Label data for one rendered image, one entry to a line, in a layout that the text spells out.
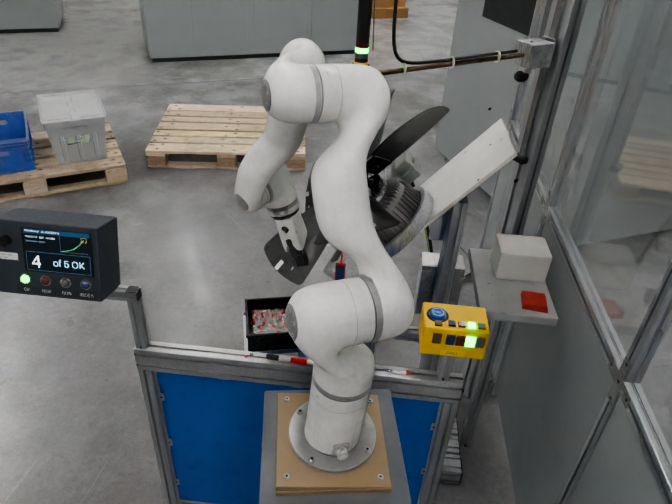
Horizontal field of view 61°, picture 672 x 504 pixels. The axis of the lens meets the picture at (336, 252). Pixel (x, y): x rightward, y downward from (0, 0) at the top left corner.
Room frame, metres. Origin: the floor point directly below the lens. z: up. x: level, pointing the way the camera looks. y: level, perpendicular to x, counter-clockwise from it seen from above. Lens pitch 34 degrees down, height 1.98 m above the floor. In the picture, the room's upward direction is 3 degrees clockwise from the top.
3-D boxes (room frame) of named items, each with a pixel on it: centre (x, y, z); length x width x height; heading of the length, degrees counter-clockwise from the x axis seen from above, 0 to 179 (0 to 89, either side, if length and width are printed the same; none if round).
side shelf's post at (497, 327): (1.54, -0.59, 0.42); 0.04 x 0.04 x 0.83; 87
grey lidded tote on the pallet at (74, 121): (3.87, 1.95, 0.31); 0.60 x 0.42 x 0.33; 28
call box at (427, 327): (1.09, -0.31, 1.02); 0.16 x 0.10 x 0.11; 87
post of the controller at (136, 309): (1.14, 0.52, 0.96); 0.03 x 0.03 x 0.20; 87
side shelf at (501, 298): (1.54, -0.59, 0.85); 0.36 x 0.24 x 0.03; 177
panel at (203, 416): (1.11, 0.09, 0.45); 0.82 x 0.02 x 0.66; 87
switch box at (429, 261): (1.67, -0.38, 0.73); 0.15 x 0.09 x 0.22; 87
